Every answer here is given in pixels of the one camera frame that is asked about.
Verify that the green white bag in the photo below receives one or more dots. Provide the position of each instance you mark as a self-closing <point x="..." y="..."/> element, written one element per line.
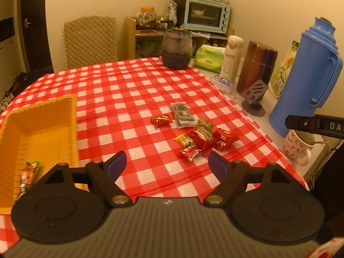
<point x="172" y="12"/>

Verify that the orange green candy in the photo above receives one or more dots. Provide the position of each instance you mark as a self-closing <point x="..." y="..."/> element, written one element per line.
<point x="28" y="173"/>

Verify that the shoes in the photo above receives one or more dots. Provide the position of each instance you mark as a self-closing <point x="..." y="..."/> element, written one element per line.
<point x="16" y="84"/>

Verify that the brown metal canister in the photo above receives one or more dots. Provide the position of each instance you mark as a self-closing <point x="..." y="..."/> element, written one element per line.
<point x="255" y="64"/>

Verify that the dark door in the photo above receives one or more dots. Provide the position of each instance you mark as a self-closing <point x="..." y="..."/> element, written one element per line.
<point x="37" y="24"/>

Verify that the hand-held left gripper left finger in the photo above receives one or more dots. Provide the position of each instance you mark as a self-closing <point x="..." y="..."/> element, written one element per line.
<point x="118" y="164"/>

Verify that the light blue toaster oven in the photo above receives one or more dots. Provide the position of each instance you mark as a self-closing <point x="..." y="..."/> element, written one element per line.
<point x="207" y="14"/>

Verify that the yellow snack packet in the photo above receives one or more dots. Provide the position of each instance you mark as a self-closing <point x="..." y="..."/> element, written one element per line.
<point x="184" y="140"/>

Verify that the beige quilted chair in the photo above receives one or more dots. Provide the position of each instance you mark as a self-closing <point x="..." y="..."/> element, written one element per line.
<point x="90" y="43"/>

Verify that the red orange candy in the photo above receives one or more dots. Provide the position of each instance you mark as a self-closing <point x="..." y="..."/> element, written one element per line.
<point x="161" y="120"/>

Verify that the white cabinet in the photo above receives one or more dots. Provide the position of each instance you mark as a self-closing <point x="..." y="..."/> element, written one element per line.
<point x="10" y="56"/>

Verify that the blue thermos flask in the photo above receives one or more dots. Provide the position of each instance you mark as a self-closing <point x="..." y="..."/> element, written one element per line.
<point x="309" y="72"/>

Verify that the blue white gum pack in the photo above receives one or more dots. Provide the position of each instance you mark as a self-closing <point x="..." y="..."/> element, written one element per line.
<point x="221" y="83"/>

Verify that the wooden shelf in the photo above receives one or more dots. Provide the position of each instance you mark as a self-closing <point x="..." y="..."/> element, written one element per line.
<point x="130" y="37"/>

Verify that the white insulated bottle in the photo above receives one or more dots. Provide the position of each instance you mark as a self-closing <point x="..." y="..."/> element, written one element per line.
<point x="231" y="59"/>

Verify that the green yellow food bag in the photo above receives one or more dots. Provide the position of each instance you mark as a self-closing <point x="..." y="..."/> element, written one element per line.
<point x="285" y="70"/>

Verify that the red snack packet beige label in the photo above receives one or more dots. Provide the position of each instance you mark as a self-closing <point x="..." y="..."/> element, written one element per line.
<point x="203" y="137"/>

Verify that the red white-print snack packet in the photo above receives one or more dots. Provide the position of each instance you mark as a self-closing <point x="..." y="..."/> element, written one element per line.
<point x="192" y="153"/>

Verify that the yellow plastic basket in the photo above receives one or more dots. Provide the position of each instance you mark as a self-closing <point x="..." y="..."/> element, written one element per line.
<point x="40" y="129"/>

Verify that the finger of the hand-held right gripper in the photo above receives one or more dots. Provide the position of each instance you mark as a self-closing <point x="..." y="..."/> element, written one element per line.
<point x="302" y="123"/>

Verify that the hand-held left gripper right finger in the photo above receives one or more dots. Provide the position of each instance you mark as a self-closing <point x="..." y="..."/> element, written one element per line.
<point x="217" y="166"/>

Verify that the green tissue pack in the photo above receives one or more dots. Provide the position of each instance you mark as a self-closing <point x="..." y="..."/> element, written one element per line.
<point x="209" y="57"/>

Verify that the dark grey snack packet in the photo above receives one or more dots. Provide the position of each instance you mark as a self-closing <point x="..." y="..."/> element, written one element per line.
<point x="182" y="114"/>

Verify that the red checkered tablecloth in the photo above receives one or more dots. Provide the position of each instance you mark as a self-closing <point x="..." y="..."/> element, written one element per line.
<point x="121" y="94"/>

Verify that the dark glass jar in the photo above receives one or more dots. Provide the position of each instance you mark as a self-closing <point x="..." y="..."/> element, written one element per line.
<point x="176" y="51"/>

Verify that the grey phone stand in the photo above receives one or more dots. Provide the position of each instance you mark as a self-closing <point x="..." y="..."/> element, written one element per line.
<point x="255" y="90"/>

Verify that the white patterned mug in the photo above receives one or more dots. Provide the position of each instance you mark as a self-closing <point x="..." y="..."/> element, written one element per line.
<point x="295" y="147"/>

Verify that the small red patterned candy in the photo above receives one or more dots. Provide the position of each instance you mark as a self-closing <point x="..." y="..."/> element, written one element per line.
<point x="221" y="145"/>

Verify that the orange lid jar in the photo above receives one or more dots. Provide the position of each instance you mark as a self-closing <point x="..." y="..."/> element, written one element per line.
<point x="146" y="16"/>

